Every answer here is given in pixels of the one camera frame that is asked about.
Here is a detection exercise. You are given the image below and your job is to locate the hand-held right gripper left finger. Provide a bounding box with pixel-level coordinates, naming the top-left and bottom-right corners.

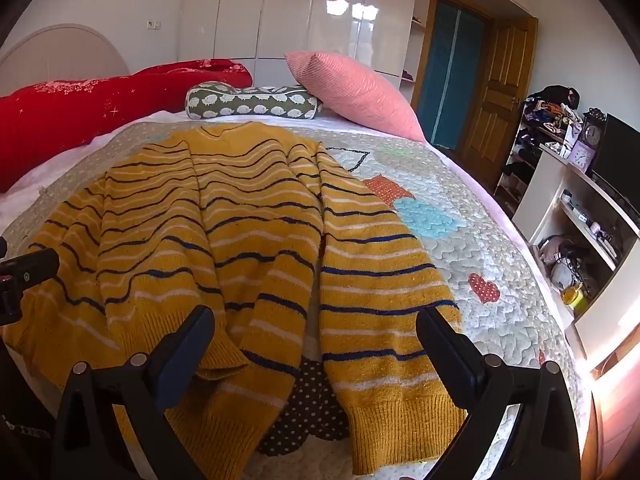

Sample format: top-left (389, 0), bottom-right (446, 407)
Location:
top-left (50, 305), bottom-right (216, 480)

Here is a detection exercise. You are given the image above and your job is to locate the wooden door frame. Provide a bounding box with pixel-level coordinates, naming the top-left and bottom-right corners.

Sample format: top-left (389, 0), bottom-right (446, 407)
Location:
top-left (410, 0), bottom-right (541, 161)

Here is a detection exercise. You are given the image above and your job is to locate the green hedgehog print pillow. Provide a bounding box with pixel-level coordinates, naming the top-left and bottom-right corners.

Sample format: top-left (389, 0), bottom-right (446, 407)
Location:
top-left (185, 82), bottom-right (323, 121)

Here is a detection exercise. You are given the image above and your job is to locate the glossy white wardrobe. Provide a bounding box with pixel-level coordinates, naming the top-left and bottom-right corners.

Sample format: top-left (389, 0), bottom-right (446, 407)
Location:
top-left (180, 0), bottom-right (433, 106)

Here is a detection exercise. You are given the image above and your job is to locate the wooden panel door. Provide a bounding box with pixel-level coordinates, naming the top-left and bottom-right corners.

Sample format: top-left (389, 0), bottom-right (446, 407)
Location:
top-left (460, 16), bottom-right (538, 176)

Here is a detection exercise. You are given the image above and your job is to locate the blue door curtain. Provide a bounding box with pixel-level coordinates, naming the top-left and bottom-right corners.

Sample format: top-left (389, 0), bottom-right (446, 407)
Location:
top-left (417, 0), bottom-right (488, 150)

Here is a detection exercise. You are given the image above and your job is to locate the black television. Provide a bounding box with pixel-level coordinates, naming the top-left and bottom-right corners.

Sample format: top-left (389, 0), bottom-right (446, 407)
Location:
top-left (592, 114), bottom-right (640, 202)

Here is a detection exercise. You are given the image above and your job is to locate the cluttered storage rack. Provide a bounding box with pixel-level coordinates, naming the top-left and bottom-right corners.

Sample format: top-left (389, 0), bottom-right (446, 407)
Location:
top-left (495, 85), bottom-right (583, 211)

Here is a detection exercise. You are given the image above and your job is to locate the yellow striped knit sweater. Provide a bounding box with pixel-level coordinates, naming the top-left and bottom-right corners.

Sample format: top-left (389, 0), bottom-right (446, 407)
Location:
top-left (5, 122), bottom-right (468, 476)

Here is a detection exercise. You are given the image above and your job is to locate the pile of clothes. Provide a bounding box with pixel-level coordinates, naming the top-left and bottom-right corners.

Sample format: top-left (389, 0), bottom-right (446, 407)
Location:
top-left (525, 85), bottom-right (583, 128)

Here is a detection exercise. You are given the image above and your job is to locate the white alarm clock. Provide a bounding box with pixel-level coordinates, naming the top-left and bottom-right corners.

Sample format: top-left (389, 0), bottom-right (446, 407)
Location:
top-left (567, 140), bottom-right (596, 167)

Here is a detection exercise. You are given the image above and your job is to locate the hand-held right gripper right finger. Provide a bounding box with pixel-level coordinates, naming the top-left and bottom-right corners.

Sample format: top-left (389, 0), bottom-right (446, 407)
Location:
top-left (416, 306), bottom-right (583, 480)

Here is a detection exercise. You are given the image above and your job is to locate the pale round headboard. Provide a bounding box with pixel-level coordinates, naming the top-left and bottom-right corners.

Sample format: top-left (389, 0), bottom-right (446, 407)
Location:
top-left (0, 23), bottom-right (131, 97)

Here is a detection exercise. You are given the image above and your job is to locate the red floral duvet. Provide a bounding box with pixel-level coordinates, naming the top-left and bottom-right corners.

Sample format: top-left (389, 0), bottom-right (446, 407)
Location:
top-left (0, 60), bottom-right (253, 193)

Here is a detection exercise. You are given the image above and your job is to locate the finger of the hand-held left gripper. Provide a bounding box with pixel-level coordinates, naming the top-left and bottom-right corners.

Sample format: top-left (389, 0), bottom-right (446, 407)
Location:
top-left (0, 248), bottom-right (60, 326)

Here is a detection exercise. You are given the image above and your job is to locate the yellow bottle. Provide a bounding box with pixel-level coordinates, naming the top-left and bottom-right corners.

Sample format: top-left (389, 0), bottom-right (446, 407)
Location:
top-left (562, 284), bottom-right (587, 310)

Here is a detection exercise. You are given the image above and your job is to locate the heart patchwork quilt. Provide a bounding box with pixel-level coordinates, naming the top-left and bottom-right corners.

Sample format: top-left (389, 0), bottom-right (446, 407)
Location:
top-left (0, 117), bottom-right (593, 480)

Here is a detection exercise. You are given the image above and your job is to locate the pink ribbed pillow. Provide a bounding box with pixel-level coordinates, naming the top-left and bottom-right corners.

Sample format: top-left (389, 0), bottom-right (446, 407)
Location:
top-left (285, 51), bottom-right (427, 143)

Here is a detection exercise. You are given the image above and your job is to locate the white cabinet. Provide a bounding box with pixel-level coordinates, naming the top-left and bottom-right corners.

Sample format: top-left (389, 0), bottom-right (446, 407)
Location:
top-left (512, 145), bottom-right (640, 361)

